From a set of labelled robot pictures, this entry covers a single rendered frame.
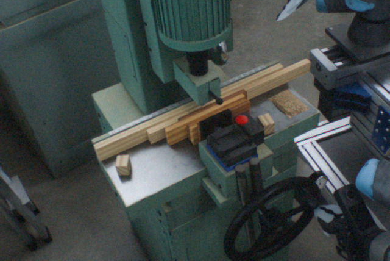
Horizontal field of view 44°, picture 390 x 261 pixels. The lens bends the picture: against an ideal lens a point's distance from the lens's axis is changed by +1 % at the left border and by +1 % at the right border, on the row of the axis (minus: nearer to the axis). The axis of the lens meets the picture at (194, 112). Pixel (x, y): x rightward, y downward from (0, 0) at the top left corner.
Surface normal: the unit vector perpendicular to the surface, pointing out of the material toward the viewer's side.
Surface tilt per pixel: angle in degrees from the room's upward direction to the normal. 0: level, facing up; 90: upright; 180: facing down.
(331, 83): 90
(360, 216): 31
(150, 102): 90
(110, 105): 0
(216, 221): 90
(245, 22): 0
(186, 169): 0
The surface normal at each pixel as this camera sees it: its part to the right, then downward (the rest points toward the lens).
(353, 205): 0.19, -0.33
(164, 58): 0.49, 0.58
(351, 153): -0.08, -0.72
